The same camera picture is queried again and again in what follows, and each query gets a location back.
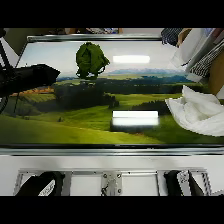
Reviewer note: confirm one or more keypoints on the white garment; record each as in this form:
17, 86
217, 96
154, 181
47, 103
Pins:
200, 115

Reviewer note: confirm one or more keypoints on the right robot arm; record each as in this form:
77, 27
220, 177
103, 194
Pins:
173, 183

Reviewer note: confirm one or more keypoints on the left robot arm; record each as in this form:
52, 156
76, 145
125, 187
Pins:
30, 78

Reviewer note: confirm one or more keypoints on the green garment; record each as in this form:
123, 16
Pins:
90, 60

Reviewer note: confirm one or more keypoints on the checked shirt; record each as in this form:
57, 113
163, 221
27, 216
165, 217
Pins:
170, 35

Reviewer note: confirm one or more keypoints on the striped garment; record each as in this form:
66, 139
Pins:
206, 61

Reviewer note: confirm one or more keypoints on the silver frame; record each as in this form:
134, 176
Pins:
111, 183

